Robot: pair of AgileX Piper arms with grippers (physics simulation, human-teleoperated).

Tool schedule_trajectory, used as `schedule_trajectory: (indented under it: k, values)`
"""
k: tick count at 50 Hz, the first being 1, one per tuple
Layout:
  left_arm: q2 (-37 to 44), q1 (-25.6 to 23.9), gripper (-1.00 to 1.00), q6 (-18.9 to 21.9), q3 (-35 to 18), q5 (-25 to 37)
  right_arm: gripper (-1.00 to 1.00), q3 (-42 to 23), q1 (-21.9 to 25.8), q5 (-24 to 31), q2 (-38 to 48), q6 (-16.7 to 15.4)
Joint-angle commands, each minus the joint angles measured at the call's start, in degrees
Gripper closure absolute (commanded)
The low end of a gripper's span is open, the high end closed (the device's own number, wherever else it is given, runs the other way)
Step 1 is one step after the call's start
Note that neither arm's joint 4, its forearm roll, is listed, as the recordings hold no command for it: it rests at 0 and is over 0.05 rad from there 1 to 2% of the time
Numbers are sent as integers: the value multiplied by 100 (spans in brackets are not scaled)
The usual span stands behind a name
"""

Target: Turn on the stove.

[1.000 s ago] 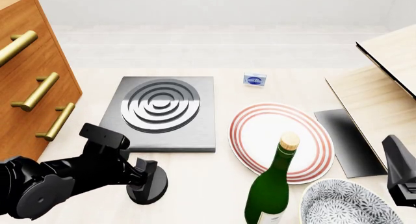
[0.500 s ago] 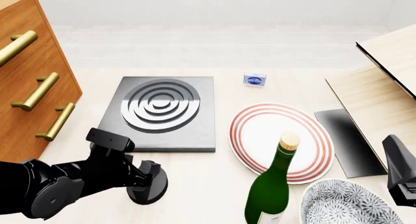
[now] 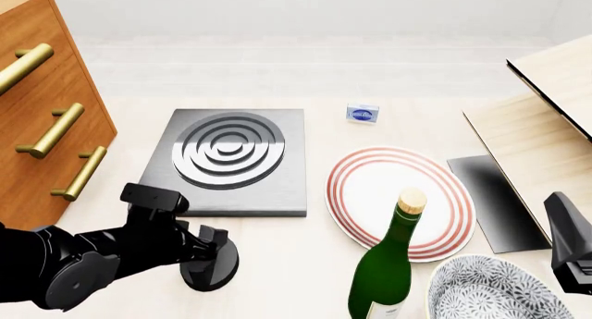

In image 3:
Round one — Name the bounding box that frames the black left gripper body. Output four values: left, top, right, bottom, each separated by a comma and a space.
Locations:
171, 218, 209, 265

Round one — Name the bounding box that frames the wooden cabinet with drawers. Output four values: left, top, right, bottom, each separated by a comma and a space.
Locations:
0, 0, 118, 231

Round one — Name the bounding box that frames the white plate with red rings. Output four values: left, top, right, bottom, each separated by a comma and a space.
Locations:
324, 145, 477, 264

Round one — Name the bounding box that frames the green wine bottle with cork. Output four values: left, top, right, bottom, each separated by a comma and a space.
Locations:
347, 187, 428, 319

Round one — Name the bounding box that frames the blue patterned bowl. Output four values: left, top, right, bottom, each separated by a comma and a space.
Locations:
425, 254, 576, 319

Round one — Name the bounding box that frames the brass drawer handle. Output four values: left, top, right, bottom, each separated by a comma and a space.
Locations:
15, 102, 86, 160
0, 43, 56, 97
50, 145, 108, 202

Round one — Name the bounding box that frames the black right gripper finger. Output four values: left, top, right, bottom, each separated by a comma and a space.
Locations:
542, 191, 592, 269

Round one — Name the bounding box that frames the pale wood shelf unit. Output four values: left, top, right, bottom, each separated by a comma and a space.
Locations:
462, 33, 592, 247

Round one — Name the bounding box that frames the flat black stove plate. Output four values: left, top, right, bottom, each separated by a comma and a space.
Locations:
137, 108, 308, 219

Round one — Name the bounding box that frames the flat black panel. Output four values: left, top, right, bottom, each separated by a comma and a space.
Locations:
446, 154, 553, 255

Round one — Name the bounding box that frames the small blue printed box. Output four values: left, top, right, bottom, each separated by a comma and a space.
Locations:
345, 103, 381, 125

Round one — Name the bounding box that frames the round black stove knob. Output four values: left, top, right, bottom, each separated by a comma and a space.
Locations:
179, 241, 241, 293

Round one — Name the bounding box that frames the wooden cabinet drawer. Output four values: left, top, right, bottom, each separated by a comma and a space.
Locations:
0, 102, 117, 230
0, 53, 102, 167
0, 1, 80, 102

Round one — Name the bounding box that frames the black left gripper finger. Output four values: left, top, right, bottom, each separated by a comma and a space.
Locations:
214, 227, 231, 252
197, 224, 217, 246

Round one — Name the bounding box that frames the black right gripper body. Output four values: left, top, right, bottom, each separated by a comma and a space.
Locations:
551, 255, 592, 295

